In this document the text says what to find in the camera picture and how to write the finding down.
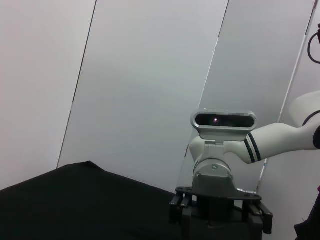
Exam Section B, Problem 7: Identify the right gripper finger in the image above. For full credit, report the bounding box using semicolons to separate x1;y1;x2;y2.
241;199;274;236
169;192;199;224

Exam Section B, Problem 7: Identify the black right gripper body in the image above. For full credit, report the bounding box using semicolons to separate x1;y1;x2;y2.
174;186;270;240

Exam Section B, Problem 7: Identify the black tablecloth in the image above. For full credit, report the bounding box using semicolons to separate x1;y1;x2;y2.
0;161;263;240

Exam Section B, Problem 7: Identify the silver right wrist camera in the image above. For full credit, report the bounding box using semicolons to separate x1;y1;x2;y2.
191;109;257;161

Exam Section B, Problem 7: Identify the black cable loop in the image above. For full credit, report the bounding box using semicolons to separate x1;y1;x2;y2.
306;23;320;64

